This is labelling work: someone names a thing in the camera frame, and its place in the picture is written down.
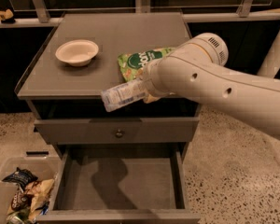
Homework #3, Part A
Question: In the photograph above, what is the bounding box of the grey upper drawer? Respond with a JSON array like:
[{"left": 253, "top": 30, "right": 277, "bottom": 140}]
[{"left": 35, "top": 118, "right": 199, "bottom": 145}]

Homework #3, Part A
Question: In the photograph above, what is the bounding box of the grey metal railing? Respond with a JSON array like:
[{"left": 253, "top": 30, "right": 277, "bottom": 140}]
[{"left": 0, "top": 0, "right": 280, "bottom": 27}]

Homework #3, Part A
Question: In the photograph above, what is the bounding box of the white paper bowl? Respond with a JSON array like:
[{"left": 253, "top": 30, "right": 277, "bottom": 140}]
[{"left": 55, "top": 39, "right": 99, "bottom": 67}]

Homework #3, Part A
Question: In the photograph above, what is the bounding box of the green snack bag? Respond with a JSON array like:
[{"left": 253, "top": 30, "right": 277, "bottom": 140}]
[{"left": 118, "top": 47, "right": 174, "bottom": 82}]

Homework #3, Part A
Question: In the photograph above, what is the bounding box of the blue plastic bottle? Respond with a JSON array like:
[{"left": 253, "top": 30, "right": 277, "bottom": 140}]
[{"left": 101, "top": 78, "right": 147, "bottom": 112}]

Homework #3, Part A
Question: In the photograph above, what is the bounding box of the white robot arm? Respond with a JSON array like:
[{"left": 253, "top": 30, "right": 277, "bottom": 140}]
[{"left": 143, "top": 33, "right": 280, "bottom": 140}]

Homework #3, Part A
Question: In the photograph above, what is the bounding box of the yellow chip bag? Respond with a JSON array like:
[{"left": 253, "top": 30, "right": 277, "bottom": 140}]
[{"left": 25, "top": 179, "right": 54, "bottom": 222}]

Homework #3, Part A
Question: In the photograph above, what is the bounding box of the small yellow black object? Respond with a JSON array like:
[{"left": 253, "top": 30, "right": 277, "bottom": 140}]
[{"left": 0, "top": 8, "right": 15, "bottom": 23}]

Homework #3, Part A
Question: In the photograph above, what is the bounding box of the clear plastic storage bin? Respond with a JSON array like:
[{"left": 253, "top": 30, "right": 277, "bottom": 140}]
[{"left": 0, "top": 157, "right": 60, "bottom": 224}]

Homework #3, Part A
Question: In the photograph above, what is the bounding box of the green snack packet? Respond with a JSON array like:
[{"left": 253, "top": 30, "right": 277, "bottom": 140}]
[{"left": 7, "top": 209, "right": 32, "bottom": 224}]

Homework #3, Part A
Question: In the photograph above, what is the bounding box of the grey open middle drawer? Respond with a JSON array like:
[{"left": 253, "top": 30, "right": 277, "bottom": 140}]
[{"left": 36, "top": 148, "right": 200, "bottom": 224}]

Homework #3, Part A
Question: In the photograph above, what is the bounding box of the round metal drawer knob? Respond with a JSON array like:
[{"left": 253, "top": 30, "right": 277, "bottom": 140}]
[{"left": 115, "top": 130, "right": 123, "bottom": 138}]

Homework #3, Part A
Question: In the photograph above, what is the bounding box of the brown snack bag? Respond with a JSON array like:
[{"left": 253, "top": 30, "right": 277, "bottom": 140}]
[{"left": 7, "top": 190, "right": 32, "bottom": 214}]

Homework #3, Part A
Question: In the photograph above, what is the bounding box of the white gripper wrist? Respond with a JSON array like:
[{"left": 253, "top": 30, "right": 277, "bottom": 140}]
[{"left": 136, "top": 59, "right": 171, "bottom": 104}]

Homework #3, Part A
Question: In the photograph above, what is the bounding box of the grey drawer cabinet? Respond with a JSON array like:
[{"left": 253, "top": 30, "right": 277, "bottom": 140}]
[{"left": 14, "top": 12, "right": 213, "bottom": 224}]

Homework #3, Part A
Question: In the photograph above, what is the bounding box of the dark blue snack bag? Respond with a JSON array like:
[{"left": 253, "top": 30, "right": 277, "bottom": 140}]
[{"left": 2, "top": 167, "right": 38, "bottom": 189}]

